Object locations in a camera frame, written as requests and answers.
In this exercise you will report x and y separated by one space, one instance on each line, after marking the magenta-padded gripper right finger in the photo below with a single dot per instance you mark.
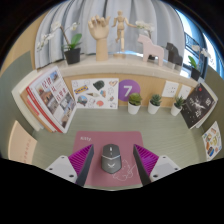
164 165

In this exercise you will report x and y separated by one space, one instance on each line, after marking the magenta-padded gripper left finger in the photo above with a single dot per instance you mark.
63 166

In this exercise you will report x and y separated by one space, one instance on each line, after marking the dark grey computer mouse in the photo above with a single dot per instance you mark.
110 160

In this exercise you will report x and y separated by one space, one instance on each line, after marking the pink mouse pad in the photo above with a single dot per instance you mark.
123 140

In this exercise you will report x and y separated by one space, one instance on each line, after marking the beige printed card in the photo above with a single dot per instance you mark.
21 145

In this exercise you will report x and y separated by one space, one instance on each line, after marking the colourful food sticker sheet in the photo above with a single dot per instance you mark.
212 141

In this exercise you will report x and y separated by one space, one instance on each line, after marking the spiky succulent in white pot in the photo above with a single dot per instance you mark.
176 110

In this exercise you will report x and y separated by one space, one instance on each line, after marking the small succulent in white pot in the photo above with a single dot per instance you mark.
134 108
154 108

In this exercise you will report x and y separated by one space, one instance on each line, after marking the black cover book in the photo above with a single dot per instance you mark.
198 106

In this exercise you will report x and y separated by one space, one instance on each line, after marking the red-edged photo magazine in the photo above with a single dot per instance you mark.
53 98

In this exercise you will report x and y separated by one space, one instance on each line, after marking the white books behind magazine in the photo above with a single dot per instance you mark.
25 100

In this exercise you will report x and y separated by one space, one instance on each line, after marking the white sticker sheet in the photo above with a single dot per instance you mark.
95 94

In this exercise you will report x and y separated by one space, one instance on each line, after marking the purple round number sign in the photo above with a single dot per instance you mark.
128 90

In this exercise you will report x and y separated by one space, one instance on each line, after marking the white orchid in black pot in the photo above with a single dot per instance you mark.
145 26
195 73
72 56

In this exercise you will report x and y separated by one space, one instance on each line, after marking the dark grey horse figure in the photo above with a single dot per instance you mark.
173 55

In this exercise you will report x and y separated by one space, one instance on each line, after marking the pink horse figure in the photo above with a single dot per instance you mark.
151 50

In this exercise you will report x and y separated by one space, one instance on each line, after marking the wooden hand model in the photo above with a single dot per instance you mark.
101 46

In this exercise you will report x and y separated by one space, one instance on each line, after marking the wooden artist mannequin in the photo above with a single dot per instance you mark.
120 33

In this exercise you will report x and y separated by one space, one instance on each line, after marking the grey curtain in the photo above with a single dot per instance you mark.
160 20

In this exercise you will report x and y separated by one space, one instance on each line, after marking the white wall socket plate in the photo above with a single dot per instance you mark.
170 89
185 91

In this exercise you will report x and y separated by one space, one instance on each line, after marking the window with dark frame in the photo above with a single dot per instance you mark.
196 36

